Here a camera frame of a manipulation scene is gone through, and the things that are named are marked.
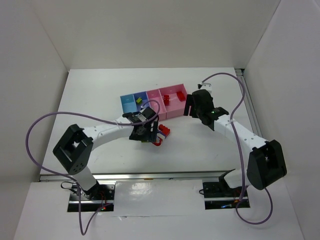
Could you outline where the red flower printed lego piece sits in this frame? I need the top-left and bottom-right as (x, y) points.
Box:
(153, 138), (163, 147)

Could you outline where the white lego brick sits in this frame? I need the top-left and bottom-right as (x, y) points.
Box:
(158, 132), (167, 140)

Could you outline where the red stepped lego brick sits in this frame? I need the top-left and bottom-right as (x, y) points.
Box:
(158, 124), (171, 137)

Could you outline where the small red lego brick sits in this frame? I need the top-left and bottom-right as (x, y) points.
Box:
(163, 94), (170, 106)

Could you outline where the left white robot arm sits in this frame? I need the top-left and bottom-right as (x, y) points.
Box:
(53, 106), (158, 199)

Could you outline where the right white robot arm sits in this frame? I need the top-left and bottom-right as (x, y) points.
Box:
(184, 89), (287, 190)

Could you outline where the small pink plastic bin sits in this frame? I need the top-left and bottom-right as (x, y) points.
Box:
(146, 89), (167, 121)

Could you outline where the dark blue plastic bin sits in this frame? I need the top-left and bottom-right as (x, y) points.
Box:
(133, 91), (150, 111)

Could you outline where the light blue plastic bin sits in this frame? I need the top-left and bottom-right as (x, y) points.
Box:
(120, 94), (137, 114)

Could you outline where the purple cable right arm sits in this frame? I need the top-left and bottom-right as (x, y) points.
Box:
(198, 72), (274, 226)

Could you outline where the aluminium rail front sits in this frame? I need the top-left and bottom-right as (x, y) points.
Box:
(39, 170), (275, 183)

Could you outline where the aluminium rail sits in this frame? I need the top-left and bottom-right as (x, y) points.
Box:
(234, 68), (275, 171)
(39, 170), (275, 183)

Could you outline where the aluminium rail right side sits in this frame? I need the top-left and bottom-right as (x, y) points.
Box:
(234, 68), (275, 171)

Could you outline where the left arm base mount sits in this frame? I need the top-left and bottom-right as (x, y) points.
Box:
(60, 181), (116, 213)

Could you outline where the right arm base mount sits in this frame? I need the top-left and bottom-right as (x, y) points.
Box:
(198, 170), (250, 210)

